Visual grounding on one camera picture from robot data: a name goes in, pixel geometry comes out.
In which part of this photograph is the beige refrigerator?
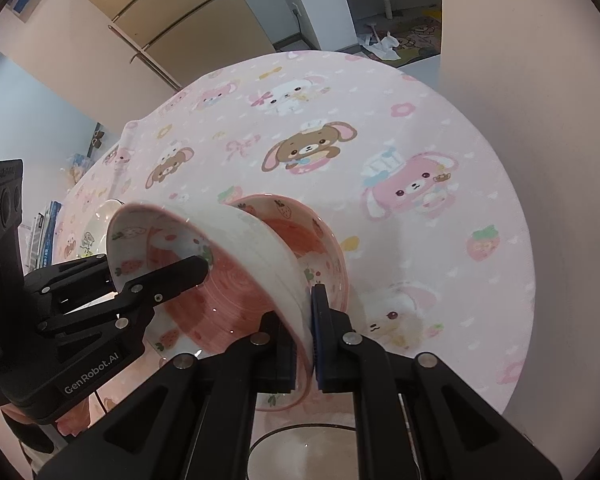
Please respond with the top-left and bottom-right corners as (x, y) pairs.
(45, 0), (281, 91)

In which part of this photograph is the pink printed blanket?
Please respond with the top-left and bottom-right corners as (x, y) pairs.
(55, 50), (537, 480)

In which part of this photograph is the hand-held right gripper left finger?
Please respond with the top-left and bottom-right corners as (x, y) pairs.
(37, 310), (298, 480)

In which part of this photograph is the white plate with cat print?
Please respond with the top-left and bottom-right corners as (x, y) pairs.
(82, 199), (126, 261)

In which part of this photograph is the stack of books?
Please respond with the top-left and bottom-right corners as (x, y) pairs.
(20, 200), (64, 269)

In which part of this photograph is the white bowl with dark rim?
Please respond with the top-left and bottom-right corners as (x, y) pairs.
(246, 422), (361, 480)

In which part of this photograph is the printed floor mat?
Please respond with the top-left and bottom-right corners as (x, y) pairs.
(394, 16), (441, 62)

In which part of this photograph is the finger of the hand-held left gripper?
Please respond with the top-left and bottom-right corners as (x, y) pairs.
(23, 254), (116, 312)
(37, 255), (210, 339)

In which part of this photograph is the white crumpled cloth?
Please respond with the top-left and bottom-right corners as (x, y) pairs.
(356, 21), (402, 62)

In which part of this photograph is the pink strawberry bunny bowl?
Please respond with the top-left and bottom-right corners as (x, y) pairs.
(228, 193), (352, 315)
(105, 201), (315, 413)

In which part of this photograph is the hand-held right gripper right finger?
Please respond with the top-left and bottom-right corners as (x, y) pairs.
(310, 284), (563, 480)

